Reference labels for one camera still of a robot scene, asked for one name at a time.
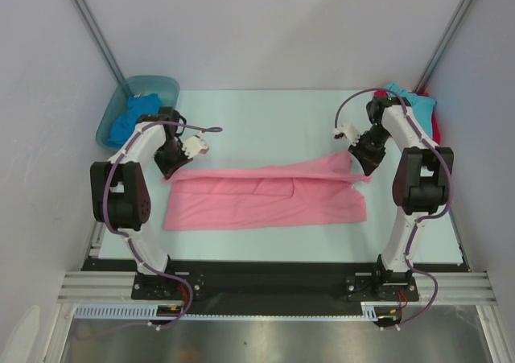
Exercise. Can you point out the right aluminium corner post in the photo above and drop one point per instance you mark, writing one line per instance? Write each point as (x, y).
(456, 21)

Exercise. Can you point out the left slotted cable duct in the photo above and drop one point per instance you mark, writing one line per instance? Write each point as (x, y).
(108, 311)

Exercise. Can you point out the teal folded t shirt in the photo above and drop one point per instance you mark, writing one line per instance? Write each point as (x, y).
(422, 106)

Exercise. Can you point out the aluminium corner post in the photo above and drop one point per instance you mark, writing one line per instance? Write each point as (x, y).
(88, 18)
(456, 21)

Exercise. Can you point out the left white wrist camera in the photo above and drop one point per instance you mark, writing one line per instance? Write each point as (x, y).
(194, 146)

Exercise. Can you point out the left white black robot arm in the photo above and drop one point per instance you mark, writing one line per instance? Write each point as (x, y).
(120, 196)

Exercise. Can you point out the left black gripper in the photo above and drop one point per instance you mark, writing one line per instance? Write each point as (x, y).
(166, 169)

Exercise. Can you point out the front aluminium rail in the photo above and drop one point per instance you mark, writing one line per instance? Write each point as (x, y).
(116, 287)

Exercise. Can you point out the right slotted cable duct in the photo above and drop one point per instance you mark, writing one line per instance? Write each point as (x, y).
(383, 311)

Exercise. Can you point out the blue crumpled t shirt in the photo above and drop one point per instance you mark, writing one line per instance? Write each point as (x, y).
(123, 126)

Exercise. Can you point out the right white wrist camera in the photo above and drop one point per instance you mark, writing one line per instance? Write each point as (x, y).
(347, 131)

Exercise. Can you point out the left aluminium corner post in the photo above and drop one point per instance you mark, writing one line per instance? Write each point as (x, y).
(88, 18)

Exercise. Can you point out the pink t shirt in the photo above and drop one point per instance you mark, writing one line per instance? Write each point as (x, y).
(316, 192)

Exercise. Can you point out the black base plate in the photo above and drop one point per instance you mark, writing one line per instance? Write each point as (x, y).
(272, 288)

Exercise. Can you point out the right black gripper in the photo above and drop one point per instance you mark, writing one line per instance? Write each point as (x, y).
(365, 156)

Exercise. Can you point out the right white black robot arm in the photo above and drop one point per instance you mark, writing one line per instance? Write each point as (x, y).
(421, 187)

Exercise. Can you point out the red folded t shirt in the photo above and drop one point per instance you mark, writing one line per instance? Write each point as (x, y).
(436, 131)

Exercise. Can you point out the teal plastic bin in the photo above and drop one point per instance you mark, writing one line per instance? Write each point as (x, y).
(166, 88)

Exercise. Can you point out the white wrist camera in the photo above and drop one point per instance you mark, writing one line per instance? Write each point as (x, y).
(347, 131)
(194, 146)

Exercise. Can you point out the slotted cable duct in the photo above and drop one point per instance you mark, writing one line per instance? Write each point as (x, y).
(108, 311)
(383, 311)

